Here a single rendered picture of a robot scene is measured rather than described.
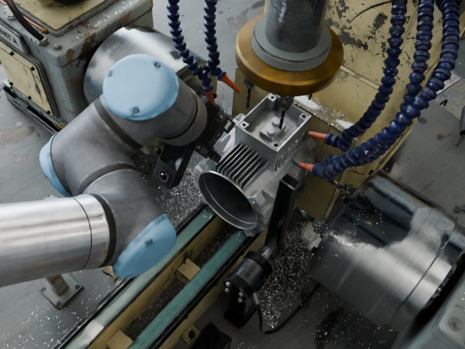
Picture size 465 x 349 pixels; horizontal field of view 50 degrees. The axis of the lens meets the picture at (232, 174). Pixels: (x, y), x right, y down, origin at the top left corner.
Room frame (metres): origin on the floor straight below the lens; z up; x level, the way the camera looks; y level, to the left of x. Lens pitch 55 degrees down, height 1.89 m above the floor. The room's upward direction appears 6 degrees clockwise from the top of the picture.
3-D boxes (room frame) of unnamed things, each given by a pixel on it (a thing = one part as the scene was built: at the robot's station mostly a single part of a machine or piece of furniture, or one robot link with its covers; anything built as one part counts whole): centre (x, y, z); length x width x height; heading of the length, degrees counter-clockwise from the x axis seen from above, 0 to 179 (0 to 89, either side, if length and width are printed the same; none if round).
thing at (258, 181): (0.62, -0.05, 1.02); 0.20 x 0.19 x 0.19; 146
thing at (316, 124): (0.75, -0.14, 0.97); 0.30 x 0.11 x 0.34; 56
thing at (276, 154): (0.65, -0.07, 1.11); 0.12 x 0.11 x 0.07; 146
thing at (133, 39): (0.82, 0.24, 1.04); 0.37 x 0.25 x 0.25; 56
